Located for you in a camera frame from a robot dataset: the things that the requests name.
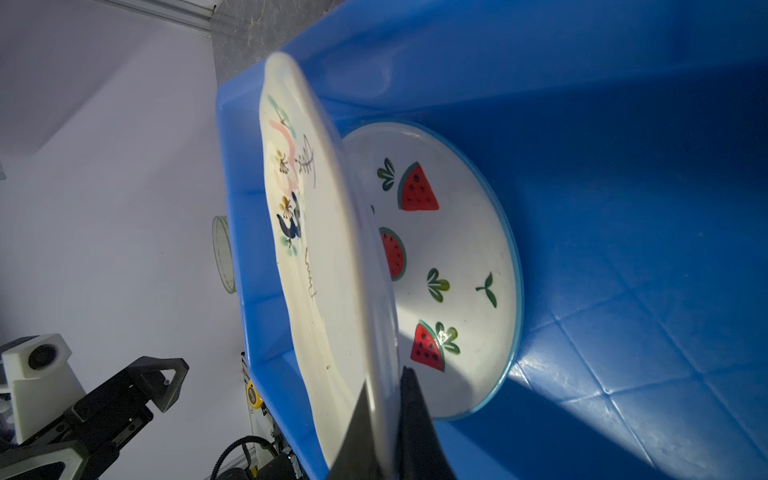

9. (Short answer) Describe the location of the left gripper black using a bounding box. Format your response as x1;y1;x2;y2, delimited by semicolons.
1;356;189;479

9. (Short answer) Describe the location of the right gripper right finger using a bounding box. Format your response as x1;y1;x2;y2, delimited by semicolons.
397;367;456;480

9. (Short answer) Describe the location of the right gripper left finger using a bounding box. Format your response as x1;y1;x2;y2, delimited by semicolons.
326;385;385;480

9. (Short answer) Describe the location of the watermelon pattern white plate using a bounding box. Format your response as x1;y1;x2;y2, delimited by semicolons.
343;121;524;420

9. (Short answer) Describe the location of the cream floral plate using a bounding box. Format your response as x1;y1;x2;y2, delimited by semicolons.
259;52;401;479

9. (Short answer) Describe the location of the yellow tape measure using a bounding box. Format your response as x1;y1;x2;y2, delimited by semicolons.
246;380;263;410

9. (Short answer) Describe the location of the green glass cup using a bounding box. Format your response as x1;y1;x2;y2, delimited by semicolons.
212;216;236;294

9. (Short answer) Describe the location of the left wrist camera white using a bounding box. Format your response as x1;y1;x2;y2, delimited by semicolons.
1;333;85;444

